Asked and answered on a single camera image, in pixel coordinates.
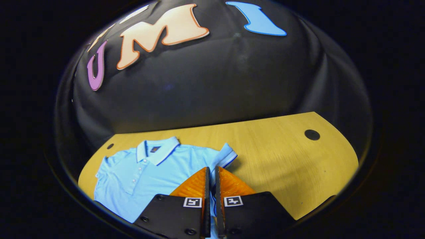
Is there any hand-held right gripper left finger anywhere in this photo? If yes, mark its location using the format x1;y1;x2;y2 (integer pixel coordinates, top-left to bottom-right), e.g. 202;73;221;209
133;167;212;239

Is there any light blue T-shirt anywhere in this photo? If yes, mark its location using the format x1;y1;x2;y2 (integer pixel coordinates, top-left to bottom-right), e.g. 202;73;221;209
94;136;238;239

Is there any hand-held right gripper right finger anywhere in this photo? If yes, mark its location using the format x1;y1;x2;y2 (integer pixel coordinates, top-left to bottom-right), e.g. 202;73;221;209
214;166;297;239

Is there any black backdrop cloth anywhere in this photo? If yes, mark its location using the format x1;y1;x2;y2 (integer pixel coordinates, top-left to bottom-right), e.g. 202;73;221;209
55;0;372;173

